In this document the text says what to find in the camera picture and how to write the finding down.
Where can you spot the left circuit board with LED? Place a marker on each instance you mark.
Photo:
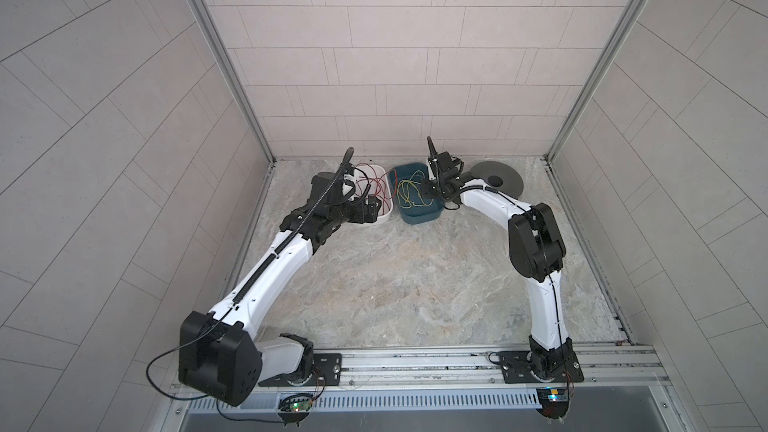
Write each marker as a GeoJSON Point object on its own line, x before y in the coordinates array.
{"type": "Point", "coordinates": [300, 404]}

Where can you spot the circuit board with led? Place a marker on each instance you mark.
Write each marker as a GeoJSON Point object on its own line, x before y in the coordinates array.
{"type": "Point", "coordinates": [555, 403]}
{"type": "Point", "coordinates": [300, 404]}

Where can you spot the perforated cable duct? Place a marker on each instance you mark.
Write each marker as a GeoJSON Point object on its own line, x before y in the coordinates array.
{"type": "Point", "coordinates": [386, 400]}

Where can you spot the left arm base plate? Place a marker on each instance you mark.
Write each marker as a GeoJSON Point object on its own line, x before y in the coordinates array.
{"type": "Point", "coordinates": [325, 365]}

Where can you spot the aluminium mounting rail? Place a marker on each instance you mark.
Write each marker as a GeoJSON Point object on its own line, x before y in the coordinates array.
{"type": "Point", "coordinates": [475, 367]}

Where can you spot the dark grey cable spool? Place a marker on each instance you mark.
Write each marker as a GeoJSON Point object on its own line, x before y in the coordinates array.
{"type": "Point", "coordinates": [500, 176]}

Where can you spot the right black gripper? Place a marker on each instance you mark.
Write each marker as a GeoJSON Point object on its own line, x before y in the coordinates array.
{"type": "Point", "coordinates": [425, 188]}

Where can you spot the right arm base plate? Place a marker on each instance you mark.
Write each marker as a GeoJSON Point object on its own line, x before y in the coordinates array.
{"type": "Point", "coordinates": [517, 369]}

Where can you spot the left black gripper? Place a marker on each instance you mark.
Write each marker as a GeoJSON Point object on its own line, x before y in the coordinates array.
{"type": "Point", "coordinates": [370, 212]}

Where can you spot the teal oval tray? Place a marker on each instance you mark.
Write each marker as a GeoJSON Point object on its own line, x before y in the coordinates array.
{"type": "Point", "coordinates": [414, 208]}

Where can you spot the white oval tray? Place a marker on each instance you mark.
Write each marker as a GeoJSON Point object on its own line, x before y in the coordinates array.
{"type": "Point", "coordinates": [374, 177]}

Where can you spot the right circuit board with LED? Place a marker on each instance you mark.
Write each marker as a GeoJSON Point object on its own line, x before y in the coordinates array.
{"type": "Point", "coordinates": [555, 403]}

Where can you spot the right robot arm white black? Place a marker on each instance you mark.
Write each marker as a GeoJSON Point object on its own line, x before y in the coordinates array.
{"type": "Point", "coordinates": [535, 244]}

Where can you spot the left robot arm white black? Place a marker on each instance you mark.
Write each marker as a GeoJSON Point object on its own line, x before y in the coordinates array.
{"type": "Point", "coordinates": [219, 354]}

